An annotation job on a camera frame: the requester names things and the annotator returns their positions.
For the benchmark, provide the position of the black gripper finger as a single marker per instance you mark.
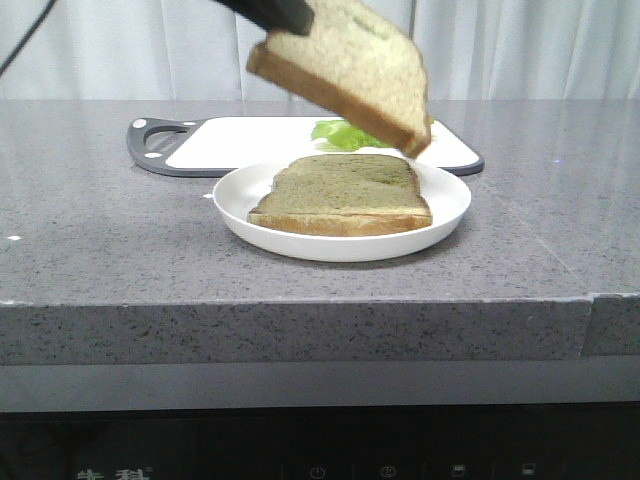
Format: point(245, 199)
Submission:
point(293, 16)

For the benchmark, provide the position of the bread slice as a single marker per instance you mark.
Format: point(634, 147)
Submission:
point(344, 195)
point(357, 64)

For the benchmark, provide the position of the green lettuce leaf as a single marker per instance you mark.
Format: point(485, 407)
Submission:
point(340, 135)

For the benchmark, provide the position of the white cutting board grey rim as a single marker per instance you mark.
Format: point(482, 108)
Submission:
point(212, 148)

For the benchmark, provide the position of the white curtain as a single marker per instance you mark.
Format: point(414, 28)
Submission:
point(196, 50)

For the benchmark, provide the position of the white round plate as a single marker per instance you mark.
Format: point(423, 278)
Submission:
point(239, 191)

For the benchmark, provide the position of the black appliance control panel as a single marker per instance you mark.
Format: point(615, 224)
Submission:
point(553, 441)

